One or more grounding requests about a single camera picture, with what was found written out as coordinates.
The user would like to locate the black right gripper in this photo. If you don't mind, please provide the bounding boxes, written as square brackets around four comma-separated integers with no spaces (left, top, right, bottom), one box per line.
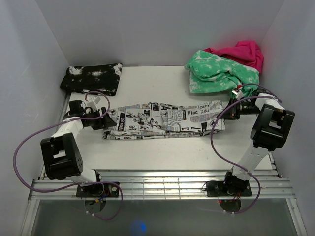
[216,97,260,120]

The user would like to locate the pink trousers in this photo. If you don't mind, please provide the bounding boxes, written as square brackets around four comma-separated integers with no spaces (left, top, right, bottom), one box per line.
[203,40,264,73]

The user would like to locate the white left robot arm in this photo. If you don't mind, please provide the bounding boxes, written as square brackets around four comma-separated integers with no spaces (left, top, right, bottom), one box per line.
[40,100,116,197]

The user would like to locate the newspaper print trousers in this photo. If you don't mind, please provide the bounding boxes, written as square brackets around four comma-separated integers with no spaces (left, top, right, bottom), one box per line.
[103,100,225,140]

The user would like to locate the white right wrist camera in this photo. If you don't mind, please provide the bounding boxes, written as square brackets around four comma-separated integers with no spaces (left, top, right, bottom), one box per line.
[232,85,244,100]

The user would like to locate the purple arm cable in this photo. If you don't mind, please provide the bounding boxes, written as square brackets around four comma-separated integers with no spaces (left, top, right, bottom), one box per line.
[210,83,284,215]
[13,90,124,221]

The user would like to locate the aluminium rail frame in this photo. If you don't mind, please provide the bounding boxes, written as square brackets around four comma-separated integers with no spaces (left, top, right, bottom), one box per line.
[27,93,308,236]

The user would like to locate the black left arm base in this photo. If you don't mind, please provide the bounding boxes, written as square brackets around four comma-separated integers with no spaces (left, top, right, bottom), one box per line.
[76,182,120,198]

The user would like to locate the green white tie-dye trousers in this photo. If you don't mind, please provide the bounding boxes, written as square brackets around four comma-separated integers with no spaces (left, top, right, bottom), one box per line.
[184,50,259,97]

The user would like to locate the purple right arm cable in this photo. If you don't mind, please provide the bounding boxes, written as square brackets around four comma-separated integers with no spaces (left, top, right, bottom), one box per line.
[210,83,284,215]

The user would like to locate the folded black white trousers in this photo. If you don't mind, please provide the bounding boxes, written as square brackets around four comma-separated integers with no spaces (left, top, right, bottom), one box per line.
[60,63,123,96]

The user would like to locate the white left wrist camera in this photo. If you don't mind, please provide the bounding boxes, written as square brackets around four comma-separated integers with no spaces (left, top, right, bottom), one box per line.
[85,96,101,110]

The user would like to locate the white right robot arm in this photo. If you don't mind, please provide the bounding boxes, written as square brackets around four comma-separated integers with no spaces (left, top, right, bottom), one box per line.
[222,92,295,195]

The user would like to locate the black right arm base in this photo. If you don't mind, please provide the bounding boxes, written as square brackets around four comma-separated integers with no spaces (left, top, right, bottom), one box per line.
[201,171,252,200]

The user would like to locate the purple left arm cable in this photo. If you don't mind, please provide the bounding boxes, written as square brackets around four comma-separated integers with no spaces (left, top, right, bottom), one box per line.
[13,90,124,221]

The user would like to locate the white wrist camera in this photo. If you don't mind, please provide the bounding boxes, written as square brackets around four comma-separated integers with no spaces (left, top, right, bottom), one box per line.
[232,85,244,100]
[85,96,101,110]

